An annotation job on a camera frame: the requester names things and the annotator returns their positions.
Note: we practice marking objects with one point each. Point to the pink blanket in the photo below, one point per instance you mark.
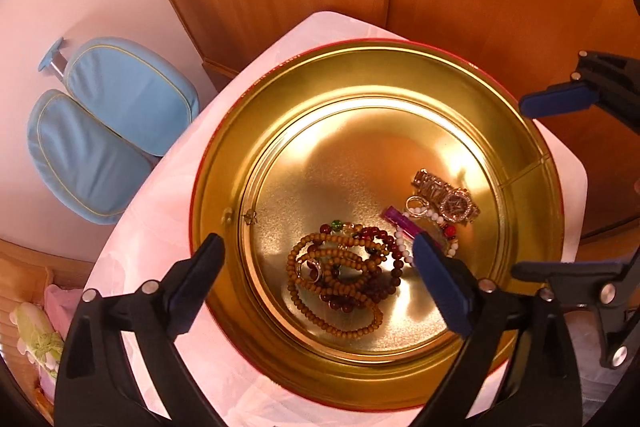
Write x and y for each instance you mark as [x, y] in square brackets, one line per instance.
[60, 307]

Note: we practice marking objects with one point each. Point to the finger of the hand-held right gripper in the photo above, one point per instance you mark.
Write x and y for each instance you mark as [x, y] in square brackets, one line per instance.
[555, 99]
[575, 274]

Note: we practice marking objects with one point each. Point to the red and gold round tin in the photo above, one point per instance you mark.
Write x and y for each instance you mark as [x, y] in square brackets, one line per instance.
[350, 147]

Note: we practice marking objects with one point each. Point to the grey clothing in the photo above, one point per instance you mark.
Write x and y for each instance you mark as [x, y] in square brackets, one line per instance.
[595, 387]

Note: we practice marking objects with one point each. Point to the purple tube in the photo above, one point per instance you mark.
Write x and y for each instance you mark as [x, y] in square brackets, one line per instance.
[400, 221]

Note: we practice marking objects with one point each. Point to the wooden bed headboard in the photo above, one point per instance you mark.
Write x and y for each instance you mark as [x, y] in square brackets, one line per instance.
[20, 277]

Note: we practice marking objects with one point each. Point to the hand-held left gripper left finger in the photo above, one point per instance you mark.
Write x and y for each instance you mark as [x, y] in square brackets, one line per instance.
[192, 302]

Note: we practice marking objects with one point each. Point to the green cabbage plush toy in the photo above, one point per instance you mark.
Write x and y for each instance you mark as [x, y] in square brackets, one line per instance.
[40, 337]

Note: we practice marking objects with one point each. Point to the rose gold jewelled watch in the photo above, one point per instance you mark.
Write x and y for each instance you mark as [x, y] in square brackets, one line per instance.
[455, 204]

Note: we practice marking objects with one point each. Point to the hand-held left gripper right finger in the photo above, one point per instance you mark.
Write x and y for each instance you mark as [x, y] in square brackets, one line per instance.
[442, 282]

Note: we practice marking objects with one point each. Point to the blue padded chair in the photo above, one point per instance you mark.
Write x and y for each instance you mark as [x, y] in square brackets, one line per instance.
[115, 107]

